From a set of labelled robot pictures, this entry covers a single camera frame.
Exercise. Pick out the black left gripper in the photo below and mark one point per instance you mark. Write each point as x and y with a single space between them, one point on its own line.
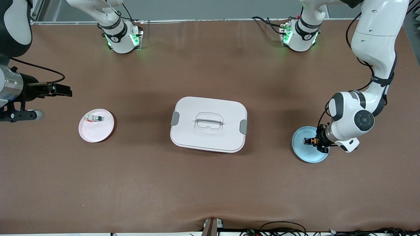
322 136

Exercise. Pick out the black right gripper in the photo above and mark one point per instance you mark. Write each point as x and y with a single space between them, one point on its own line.
30 90

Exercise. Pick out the orange push button switch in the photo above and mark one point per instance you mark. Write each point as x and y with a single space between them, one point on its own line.
310 141

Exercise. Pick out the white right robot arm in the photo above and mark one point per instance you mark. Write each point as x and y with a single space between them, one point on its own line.
13 26

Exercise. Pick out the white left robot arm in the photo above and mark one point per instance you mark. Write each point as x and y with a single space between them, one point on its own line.
377 32

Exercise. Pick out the white lidded lunch box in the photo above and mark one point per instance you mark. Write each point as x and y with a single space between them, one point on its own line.
197 141

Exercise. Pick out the light blue round plate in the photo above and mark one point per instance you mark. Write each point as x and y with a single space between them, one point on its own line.
305 154

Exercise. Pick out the pink round plate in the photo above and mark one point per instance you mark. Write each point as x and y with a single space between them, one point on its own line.
96 131

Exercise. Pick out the green push button switch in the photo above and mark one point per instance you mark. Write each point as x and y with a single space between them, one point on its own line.
97 118

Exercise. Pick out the aluminium frame post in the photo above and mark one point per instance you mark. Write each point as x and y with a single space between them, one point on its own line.
37 13

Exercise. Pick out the brown table edge bracket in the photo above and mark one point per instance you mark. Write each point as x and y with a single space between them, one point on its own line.
211 226

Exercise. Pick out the silver table edge rail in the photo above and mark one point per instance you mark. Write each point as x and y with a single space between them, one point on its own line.
213 20

